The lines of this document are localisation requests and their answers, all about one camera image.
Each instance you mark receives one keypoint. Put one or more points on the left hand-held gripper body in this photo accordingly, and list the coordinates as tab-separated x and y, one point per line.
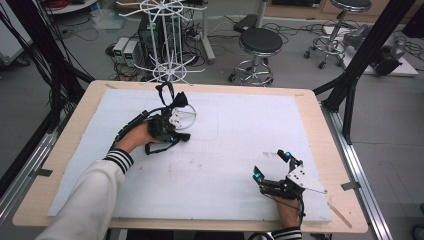
161	126

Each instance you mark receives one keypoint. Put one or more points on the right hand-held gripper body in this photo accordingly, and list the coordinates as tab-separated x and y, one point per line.
303	178

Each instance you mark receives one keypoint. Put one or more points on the person's left hand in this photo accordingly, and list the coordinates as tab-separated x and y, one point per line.
136	136

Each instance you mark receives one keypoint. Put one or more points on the person's right hand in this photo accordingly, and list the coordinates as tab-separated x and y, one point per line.
288	213

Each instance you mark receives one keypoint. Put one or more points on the white foam mat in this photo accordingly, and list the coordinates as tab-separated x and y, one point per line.
213	180

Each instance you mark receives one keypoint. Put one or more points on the grey tape strip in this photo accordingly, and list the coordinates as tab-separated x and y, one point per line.
41	172
350	186

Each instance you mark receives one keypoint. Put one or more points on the thin wooden stick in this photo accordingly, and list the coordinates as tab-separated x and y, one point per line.
339	215

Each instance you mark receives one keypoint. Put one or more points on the grey power supply unit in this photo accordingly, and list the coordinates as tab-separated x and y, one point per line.
130	53
120	46

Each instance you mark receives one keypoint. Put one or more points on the black computer tower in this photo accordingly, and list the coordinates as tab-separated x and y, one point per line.
145	36

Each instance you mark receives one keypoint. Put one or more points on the grey metal table leg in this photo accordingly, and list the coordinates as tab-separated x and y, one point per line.
207	40

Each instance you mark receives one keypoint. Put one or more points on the black round stool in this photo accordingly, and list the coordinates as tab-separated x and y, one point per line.
336	30
260	41

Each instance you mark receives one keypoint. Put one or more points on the clear plastic bag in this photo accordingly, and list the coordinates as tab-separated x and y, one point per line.
108	18

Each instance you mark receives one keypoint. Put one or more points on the flat black box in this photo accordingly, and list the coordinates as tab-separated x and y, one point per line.
245	23

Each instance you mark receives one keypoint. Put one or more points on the white board with dark device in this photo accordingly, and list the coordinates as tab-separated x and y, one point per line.
400	65

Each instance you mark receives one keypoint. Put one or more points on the aluminium rail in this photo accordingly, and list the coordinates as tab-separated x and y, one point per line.
23	173
363	186

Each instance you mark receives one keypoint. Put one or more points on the black metal frame post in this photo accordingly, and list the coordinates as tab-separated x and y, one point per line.
43	40
363	53

